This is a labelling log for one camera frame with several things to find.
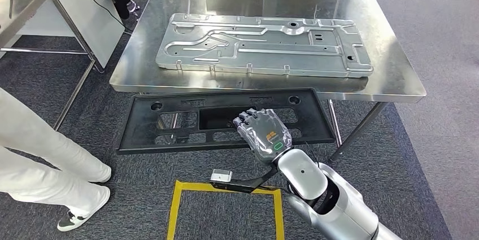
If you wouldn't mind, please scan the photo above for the yellow floor tape square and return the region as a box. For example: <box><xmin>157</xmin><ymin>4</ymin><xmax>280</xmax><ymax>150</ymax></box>
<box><xmin>166</xmin><ymin>180</ymin><xmax>285</xmax><ymax>240</ymax></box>

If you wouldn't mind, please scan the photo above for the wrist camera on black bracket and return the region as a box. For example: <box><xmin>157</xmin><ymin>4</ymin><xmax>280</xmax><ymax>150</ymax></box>
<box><xmin>209</xmin><ymin>163</ymin><xmax>280</xmax><ymax>194</ymax></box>

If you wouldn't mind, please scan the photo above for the steel side table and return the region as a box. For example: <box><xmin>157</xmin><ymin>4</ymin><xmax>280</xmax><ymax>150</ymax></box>
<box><xmin>0</xmin><ymin>0</ymin><xmax>106</xmax><ymax>132</ymax></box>

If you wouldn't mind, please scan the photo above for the white board panel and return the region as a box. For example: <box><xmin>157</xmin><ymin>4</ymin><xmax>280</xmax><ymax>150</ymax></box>
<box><xmin>16</xmin><ymin>0</ymin><xmax>126</xmax><ymax>69</ymax></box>

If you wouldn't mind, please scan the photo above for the black plastic plate part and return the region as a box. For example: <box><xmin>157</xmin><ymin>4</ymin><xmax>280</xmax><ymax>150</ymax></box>
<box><xmin>117</xmin><ymin>88</ymin><xmax>337</xmax><ymax>156</ymax></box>

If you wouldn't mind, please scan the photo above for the stamped silver metal panel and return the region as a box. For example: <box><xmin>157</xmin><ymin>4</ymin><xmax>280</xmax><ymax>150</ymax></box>
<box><xmin>155</xmin><ymin>12</ymin><xmax>374</xmax><ymax>79</ymax></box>

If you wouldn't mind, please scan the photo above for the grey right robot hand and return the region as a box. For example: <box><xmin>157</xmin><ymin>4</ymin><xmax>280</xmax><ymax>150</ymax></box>
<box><xmin>232</xmin><ymin>108</ymin><xmax>293</xmax><ymax>165</ymax></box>

